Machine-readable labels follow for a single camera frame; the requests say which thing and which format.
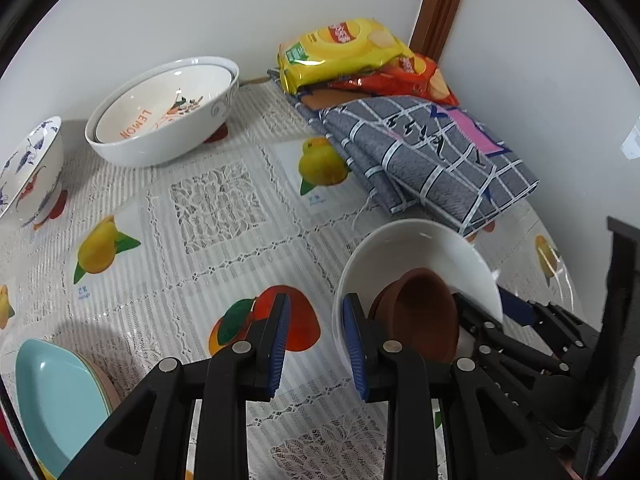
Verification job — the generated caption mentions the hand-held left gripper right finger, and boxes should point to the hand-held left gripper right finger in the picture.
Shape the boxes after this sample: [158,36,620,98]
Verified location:
[341,293,568,480]

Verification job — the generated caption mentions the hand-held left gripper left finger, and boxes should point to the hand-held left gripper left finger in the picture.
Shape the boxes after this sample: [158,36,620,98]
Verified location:
[57,292,292,480]

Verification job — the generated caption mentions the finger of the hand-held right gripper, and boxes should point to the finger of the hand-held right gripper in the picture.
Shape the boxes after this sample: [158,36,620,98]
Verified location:
[499,286,603,361]
[451,292,568,403]

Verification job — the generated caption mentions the small brown bowl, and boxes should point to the small brown bowl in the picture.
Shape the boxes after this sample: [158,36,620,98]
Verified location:
[395,268,459,361]
[369,280,401,336]

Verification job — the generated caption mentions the plain white bowl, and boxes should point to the plain white bowl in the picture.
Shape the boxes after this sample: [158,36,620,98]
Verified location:
[332,219,503,366]

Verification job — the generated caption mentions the pink square plate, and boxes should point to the pink square plate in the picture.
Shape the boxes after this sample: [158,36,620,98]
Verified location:
[95,367,121,411]

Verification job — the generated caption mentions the light green square plate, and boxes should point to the light green square plate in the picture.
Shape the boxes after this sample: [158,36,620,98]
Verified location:
[75,350,113,411]

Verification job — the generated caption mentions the light blue square plate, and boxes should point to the light blue square plate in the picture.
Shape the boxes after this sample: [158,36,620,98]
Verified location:
[15,338,113,480]

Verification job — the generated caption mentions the fruit print lace tablecloth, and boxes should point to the fruit print lace tablecloth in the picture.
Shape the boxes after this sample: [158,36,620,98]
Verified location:
[0,80,588,480]

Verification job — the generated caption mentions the grey checked cloth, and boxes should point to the grey checked cloth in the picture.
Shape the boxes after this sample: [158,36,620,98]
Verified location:
[267,67,541,238]

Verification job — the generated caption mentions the large white bowl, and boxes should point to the large white bowl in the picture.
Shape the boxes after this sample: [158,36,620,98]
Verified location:
[85,56,240,167]

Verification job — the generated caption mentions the red chips bag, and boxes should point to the red chips bag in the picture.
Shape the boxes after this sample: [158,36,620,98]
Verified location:
[327,53,460,107]

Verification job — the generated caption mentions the white bowl with orange print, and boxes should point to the white bowl with orange print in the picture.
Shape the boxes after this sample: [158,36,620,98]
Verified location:
[95,65,234,143]

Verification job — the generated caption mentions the yellow chips bag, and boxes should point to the yellow chips bag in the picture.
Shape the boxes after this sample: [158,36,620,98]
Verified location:
[278,18,416,95]

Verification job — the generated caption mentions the blue and white porcelain bowl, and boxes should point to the blue and white porcelain bowl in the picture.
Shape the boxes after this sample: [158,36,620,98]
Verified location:
[0,116,66,226]

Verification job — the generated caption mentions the brown wooden door frame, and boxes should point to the brown wooden door frame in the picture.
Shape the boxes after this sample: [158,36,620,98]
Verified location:
[409,0,473,63]

